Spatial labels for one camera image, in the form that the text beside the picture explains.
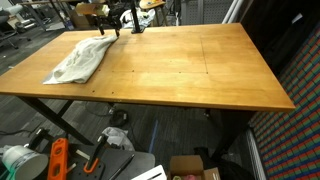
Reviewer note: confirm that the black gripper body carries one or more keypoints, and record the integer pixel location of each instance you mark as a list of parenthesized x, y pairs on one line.
[(107, 21)]

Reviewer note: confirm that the white plastic bag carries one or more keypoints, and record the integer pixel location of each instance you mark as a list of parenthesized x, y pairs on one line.
[(118, 137)]

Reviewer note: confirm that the white cloth towel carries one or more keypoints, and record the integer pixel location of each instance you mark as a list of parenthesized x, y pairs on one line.
[(81, 63)]

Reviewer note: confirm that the small round wooden table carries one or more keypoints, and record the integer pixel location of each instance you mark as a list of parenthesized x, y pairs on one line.
[(149, 4)]

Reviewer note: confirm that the black office chair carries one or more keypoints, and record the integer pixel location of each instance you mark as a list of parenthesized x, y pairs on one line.
[(7, 32)]

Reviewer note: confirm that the white tape roll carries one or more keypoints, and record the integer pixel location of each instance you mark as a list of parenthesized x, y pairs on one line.
[(24, 163)]

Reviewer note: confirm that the orange spirit level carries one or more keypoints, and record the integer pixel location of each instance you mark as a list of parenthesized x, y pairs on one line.
[(57, 169)]

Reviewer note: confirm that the crumpled white cloth pile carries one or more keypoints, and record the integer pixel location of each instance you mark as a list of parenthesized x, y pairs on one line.
[(144, 18)]

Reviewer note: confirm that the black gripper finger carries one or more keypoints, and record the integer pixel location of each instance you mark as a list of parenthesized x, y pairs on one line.
[(117, 31), (101, 30)]

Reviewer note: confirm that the orange handled clamp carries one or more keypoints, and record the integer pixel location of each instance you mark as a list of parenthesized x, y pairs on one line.
[(91, 164)]

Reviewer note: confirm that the open cardboard box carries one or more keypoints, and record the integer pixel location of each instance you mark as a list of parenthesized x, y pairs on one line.
[(190, 167)]

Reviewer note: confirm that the black table leg frame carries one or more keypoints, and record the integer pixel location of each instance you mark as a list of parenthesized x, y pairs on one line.
[(56, 117)]

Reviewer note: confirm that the black vertical pole stand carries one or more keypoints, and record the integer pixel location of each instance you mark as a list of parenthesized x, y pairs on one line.
[(136, 27)]

